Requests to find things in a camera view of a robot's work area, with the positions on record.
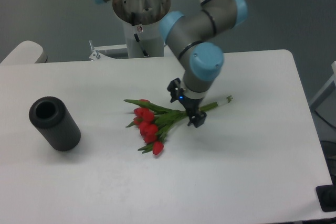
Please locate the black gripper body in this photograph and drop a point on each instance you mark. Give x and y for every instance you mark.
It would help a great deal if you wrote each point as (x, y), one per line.
(191, 106)

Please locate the red tulip bouquet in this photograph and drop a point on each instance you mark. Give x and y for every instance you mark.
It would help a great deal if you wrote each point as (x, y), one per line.
(154, 123)

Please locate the black box at table edge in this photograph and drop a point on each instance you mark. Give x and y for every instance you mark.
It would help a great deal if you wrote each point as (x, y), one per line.
(326, 197)

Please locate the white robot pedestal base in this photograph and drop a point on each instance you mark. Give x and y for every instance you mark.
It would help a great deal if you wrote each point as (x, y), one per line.
(140, 21)

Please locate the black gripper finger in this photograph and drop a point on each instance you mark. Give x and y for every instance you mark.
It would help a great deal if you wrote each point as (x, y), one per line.
(174, 88)
(196, 118)

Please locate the white furniture at right edge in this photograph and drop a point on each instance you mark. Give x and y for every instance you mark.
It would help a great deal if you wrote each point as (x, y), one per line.
(322, 94)

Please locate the white chair armrest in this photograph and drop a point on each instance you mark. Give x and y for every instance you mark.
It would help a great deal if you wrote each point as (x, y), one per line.
(27, 52)

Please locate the black ribbed cylindrical vase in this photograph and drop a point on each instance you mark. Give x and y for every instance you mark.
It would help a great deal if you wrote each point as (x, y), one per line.
(52, 119)

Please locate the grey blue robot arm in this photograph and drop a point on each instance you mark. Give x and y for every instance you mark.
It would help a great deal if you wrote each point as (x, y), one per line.
(188, 39)

